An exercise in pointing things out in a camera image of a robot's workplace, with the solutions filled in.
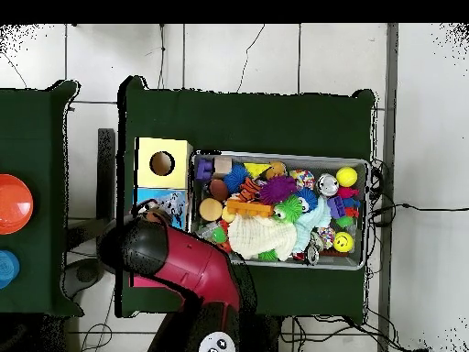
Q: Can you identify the wooden box with three holes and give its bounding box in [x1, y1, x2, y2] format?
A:
[131, 136, 193, 289]

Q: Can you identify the shallow clear mesh bin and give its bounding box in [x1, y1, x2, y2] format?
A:
[189, 149, 370, 271]

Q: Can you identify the blue spiky ball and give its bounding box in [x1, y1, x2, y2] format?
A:
[224, 163, 250, 195]

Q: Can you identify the orange toy building block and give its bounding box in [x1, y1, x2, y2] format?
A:
[225, 199, 275, 219]

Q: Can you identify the toy hamburger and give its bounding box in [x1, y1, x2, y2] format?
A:
[198, 197, 224, 223]

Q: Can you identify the purple toy block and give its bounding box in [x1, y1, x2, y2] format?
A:
[194, 159, 214, 182]

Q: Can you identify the purple spiky ball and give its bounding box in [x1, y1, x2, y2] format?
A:
[259, 175, 299, 206]

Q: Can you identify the cream knitted cloth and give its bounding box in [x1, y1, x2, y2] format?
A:
[226, 214, 298, 263]

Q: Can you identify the green spiky ball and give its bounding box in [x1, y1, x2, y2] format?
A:
[274, 193, 305, 225]

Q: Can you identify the dark green table cloth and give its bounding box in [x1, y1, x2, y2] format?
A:
[116, 75, 377, 325]
[0, 79, 83, 318]

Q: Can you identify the plain yellow ball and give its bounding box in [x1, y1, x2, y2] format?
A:
[336, 166, 359, 188]

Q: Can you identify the yellow smiley face ball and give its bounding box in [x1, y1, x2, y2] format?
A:
[332, 230, 355, 254]

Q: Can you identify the orange round disc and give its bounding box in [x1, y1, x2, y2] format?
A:
[0, 173, 35, 236]

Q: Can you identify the blue round disc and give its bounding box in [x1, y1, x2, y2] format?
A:
[0, 248, 21, 290]

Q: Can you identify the black cable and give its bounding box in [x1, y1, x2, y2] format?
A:
[369, 201, 469, 221]

